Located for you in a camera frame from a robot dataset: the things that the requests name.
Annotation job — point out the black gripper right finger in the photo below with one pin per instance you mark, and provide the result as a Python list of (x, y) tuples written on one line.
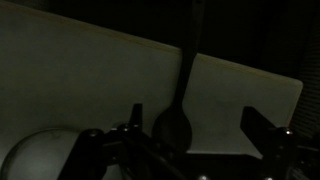
[(276, 146)]

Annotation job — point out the black ladle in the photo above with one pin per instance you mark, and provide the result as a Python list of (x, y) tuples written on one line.
[(173, 128)]

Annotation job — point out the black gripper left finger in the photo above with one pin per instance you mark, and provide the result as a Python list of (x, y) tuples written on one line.
[(93, 153)]

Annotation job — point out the large glass lid black knob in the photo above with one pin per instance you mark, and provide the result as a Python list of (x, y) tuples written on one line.
[(36, 156)]

